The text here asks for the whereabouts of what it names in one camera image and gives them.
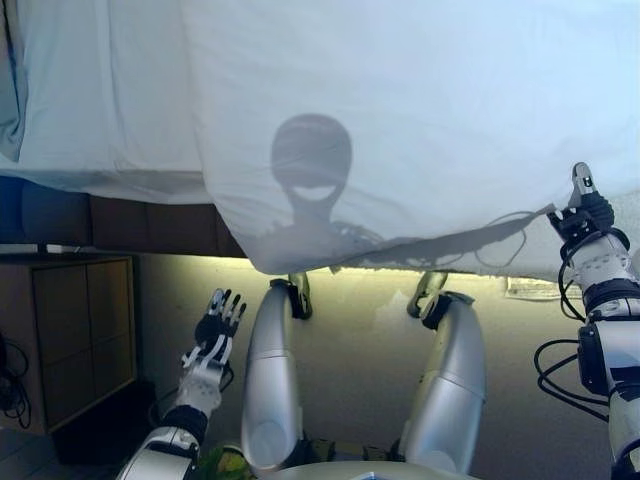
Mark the silver robot leg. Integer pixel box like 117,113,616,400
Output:
399,292,489,474
241,279,314,474

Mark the silver right robot leg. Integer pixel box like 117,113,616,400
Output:
399,292,489,474

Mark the brown bed frame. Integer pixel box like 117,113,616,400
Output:
0,174,251,259

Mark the wooden nightstand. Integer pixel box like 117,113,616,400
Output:
0,254,139,435

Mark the dark robot foot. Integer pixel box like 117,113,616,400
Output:
407,271,450,320
287,272,315,320

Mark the large beige pillow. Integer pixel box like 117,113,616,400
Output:
0,0,27,162

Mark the black cable bundle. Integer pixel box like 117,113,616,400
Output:
0,333,32,432

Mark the dark right robot foot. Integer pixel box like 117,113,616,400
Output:
407,271,450,320

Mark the silver left robot leg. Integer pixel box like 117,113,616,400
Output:
241,279,314,474

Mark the white duvet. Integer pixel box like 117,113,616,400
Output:
179,0,640,276

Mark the green yellow waist piece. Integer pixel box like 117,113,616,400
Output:
198,443,251,480

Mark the dark left robot foot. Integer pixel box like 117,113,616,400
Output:
287,272,315,320

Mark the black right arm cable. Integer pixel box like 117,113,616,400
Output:
533,239,619,422

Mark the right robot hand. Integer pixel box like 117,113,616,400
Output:
546,161,616,245

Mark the white bed sheet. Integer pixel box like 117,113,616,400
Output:
0,0,214,206

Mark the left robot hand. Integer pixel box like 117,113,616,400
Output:
180,288,248,371

